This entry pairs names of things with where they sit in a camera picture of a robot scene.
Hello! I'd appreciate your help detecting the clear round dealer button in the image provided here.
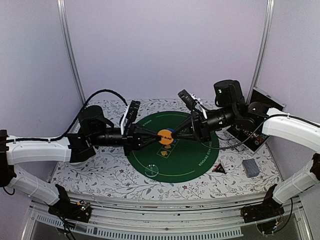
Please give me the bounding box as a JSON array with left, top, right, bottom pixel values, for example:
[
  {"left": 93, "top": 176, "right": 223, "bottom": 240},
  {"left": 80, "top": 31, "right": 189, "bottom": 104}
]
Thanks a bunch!
[{"left": 144, "top": 164, "right": 159, "bottom": 178}]

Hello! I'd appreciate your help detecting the right aluminium frame post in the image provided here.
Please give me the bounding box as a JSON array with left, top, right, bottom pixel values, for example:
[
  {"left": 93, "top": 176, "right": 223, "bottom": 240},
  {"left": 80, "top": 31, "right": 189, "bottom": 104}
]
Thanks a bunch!
[{"left": 246, "top": 0, "right": 275, "bottom": 104}]

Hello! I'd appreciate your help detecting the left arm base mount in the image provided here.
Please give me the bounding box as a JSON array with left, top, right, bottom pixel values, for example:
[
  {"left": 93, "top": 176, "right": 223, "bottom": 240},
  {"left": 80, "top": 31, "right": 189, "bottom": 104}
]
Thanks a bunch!
[{"left": 48, "top": 199, "right": 92, "bottom": 223}]

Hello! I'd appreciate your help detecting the floral patterned tablecloth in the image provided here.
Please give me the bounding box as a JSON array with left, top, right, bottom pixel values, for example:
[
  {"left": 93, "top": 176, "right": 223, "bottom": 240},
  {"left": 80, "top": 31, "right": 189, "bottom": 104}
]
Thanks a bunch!
[{"left": 47, "top": 98, "right": 287, "bottom": 201}]

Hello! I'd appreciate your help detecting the aluminium poker chip case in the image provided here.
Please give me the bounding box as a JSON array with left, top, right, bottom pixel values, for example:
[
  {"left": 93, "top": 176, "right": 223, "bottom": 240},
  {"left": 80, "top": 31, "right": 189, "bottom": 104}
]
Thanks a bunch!
[{"left": 224, "top": 87, "right": 286, "bottom": 155}]

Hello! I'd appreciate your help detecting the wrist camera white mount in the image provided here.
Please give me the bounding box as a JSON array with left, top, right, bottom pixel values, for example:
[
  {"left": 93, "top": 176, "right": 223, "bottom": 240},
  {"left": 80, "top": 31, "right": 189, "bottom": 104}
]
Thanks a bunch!
[
  {"left": 177, "top": 89, "right": 208, "bottom": 120},
  {"left": 119, "top": 100, "right": 141, "bottom": 135}
]

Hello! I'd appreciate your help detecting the aluminium frame post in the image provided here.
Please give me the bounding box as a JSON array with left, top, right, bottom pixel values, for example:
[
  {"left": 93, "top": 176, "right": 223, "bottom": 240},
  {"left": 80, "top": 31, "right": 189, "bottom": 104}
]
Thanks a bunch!
[
  {"left": 56, "top": 0, "right": 86, "bottom": 104},
  {"left": 246, "top": 0, "right": 275, "bottom": 104}
]

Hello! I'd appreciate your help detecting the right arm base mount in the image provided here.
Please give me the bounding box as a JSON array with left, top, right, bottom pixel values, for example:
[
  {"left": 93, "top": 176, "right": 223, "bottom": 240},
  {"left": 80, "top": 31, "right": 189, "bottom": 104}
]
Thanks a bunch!
[{"left": 240, "top": 198, "right": 284, "bottom": 235}]

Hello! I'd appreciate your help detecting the orange big blind button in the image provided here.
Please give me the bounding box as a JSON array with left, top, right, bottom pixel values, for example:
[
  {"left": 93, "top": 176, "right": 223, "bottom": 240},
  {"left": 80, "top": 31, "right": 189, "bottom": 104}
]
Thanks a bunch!
[{"left": 157, "top": 129, "right": 174, "bottom": 146}]

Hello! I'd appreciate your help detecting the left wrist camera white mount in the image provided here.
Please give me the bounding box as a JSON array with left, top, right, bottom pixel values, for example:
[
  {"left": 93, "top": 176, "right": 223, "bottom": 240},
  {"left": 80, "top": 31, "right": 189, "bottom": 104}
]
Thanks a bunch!
[{"left": 119, "top": 100, "right": 141, "bottom": 135}]

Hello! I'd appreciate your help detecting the deck of playing cards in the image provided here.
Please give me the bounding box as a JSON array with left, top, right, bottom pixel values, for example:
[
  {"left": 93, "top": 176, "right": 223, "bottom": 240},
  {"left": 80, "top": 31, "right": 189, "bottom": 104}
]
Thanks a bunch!
[{"left": 242, "top": 158, "right": 260, "bottom": 178}]

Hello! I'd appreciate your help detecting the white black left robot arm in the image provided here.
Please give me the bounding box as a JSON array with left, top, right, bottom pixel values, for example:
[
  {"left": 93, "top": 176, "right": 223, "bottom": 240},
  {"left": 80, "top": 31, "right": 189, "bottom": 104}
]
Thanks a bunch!
[{"left": 0, "top": 101, "right": 161, "bottom": 217}]

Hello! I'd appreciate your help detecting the round green poker mat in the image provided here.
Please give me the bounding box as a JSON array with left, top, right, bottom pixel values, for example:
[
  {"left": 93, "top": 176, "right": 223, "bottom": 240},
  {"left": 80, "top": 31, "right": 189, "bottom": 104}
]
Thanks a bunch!
[{"left": 127, "top": 111, "right": 219, "bottom": 183}]

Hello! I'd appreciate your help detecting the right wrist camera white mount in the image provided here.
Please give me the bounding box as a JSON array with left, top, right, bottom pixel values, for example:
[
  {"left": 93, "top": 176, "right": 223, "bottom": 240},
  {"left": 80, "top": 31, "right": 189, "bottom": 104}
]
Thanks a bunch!
[{"left": 177, "top": 89, "right": 208, "bottom": 120}]

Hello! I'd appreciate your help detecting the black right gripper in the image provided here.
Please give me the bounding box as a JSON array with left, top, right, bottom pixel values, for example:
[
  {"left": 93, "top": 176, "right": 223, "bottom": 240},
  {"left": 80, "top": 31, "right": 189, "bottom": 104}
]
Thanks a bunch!
[{"left": 172, "top": 104, "right": 238, "bottom": 142}]

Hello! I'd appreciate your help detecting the aluminium front rail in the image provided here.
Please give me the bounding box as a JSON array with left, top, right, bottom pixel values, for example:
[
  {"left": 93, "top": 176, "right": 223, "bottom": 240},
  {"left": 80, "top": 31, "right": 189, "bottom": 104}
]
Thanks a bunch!
[{"left": 22, "top": 192, "right": 313, "bottom": 240}]

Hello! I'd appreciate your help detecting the black red triangular card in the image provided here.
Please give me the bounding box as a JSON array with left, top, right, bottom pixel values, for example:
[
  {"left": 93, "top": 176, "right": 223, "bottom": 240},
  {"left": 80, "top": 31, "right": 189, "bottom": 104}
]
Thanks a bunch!
[{"left": 212, "top": 163, "right": 227, "bottom": 174}]

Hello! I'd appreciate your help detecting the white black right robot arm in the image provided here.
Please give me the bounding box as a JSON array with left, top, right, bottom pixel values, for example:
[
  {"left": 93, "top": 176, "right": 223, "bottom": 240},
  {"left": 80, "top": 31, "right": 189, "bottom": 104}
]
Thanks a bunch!
[{"left": 171, "top": 79, "right": 320, "bottom": 218}]

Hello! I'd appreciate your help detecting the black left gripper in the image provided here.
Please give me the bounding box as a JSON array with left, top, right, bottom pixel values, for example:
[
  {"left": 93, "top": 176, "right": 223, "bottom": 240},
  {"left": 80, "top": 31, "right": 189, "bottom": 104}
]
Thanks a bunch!
[{"left": 89, "top": 123, "right": 161, "bottom": 156}]

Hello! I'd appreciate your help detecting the left aluminium frame post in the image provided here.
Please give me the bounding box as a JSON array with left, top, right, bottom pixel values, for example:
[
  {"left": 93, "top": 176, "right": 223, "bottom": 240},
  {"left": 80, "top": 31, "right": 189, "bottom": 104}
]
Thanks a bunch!
[{"left": 56, "top": 0, "right": 86, "bottom": 104}]

